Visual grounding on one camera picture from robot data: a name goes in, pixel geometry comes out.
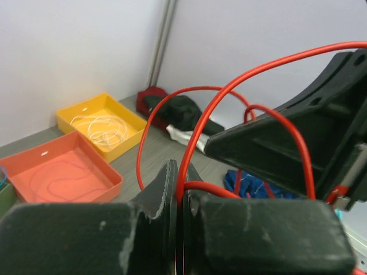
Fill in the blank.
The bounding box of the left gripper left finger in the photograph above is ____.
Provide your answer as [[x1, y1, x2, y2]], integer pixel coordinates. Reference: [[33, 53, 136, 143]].
[[1, 160, 178, 274]]

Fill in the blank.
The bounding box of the black cloth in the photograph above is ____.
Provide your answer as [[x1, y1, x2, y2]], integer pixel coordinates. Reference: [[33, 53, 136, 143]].
[[156, 96, 224, 136]]

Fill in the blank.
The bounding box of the white cable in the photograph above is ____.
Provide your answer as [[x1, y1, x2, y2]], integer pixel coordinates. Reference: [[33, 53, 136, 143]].
[[69, 115, 128, 150]]

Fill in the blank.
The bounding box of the dark red cloth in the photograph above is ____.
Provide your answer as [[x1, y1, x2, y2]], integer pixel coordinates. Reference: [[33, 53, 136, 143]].
[[136, 86, 169, 133]]

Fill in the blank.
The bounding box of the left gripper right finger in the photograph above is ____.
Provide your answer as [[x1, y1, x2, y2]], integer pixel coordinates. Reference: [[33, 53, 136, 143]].
[[182, 163, 356, 275]]

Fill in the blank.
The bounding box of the yellow plastic bin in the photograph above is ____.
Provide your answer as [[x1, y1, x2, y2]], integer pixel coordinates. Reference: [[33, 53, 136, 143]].
[[56, 93, 146, 163]]

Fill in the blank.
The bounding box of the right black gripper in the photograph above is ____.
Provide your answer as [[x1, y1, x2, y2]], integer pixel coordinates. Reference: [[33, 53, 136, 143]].
[[205, 49, 366, 211]]

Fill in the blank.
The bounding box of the pink cable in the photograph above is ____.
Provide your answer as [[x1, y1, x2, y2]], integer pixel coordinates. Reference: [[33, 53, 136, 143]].
[[30, 160, 95, 201]]

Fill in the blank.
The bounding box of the green plastic bin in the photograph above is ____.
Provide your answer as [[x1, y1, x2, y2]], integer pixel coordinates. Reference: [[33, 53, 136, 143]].
[[0, 166, 17, 218]]

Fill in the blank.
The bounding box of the blue plaid shirt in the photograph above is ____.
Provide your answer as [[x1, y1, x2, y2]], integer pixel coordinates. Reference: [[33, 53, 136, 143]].
[[223, 170, 299, 199]]

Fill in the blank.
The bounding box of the orange plastic bin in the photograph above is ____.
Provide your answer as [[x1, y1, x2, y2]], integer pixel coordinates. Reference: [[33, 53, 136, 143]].
[[1, 131, 123, 203]]

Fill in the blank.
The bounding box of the red cable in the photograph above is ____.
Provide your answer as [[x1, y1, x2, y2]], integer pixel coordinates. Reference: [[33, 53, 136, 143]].
[[136, 41, 367, 201]]

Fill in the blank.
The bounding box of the right aluminium frame post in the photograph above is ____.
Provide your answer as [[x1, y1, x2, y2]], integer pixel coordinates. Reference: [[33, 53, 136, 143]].
[[147, 0, 177, 87]]

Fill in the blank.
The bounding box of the white cloth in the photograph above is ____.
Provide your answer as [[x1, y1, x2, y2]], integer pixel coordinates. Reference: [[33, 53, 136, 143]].
[[166, 124, 209, 153]]

